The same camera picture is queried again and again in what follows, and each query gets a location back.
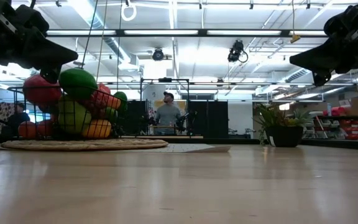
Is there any large green lime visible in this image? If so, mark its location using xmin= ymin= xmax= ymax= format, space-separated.
xmin=58 ymin=68 xmax=98 ymax=101

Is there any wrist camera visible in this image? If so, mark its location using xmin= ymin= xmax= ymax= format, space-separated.
xmin=14 ymin=3 xmax=50 ymax=35
xmin=323 ymin=12 xmax=356 ymax=40

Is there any green pear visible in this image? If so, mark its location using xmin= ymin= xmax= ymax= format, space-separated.
xmin=57 ymin=95 xmax=92 ymax=134

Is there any person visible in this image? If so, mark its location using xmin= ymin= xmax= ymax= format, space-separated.
xmin=152 ymin=91 xmax=186 ymax=135
xmin=1 ymin=102 xmax=30 ymax=141

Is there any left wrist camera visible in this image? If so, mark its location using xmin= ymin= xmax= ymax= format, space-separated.
xmin=14 ymin=3 xmax=50 ymax=35

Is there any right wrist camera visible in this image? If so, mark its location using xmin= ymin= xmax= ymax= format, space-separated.
xmin=323 ymin=12 xmax=356 ymax=40

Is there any bright red apple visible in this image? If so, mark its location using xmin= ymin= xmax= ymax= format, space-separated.
xmin=22 ymin=74 xmax=62 ymax=106

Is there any orange mini pumpkin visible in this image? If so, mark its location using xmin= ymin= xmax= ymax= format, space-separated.
xmin=95 ymin=82 xmax=111 ymax=98

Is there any potted succulent plant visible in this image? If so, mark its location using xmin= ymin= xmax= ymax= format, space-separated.
xmin=253 ymin=102 xmax=313 ymax=148

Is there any small green lime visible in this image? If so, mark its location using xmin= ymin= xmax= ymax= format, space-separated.
xmin=113 ymin=91 xmax=129 ymax=113

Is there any black wire basket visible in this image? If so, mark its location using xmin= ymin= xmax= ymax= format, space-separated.
xmin=7 ymin=85 xmax=129 ymax=141

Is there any black partition panel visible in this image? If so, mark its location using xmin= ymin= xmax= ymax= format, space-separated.
xmin=126 ymin=100 xmax=149 ymax=135
xmin=187 ymin=100 xmax=229 ymax=139

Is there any black ceiling lamp with cable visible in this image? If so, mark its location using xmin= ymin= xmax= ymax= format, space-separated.
xmin=227 ymin=39 xmax=249 ymax=63

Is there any white hanging ring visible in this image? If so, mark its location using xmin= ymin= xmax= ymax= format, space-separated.
xmin=120 ymin=1 xmax=138 ymax=22

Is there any red-orange mango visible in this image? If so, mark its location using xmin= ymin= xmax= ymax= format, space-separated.
xmin=98 ymin=93 xmax=121 ymax=110

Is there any round black ceiling lamp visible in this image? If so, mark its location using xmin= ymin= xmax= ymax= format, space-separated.
xmin=152 ymin=48 xmax=166 ymax=62

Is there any yellow-orange orange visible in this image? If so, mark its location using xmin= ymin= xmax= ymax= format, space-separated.
xmin=84 ymin=119 xmax=112 ymax=139

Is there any grey cloth mat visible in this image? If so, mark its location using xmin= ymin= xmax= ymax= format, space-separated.
xmin=141 ymin=142 xmax=232 ymax=154

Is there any black metal stand frame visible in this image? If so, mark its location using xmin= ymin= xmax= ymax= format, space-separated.
xmin=140 ymin=77 xmax=191 ymax=138

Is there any round woven placemat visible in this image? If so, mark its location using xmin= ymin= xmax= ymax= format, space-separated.
xmin=0 ymin=138 xmax=170 ymax=152

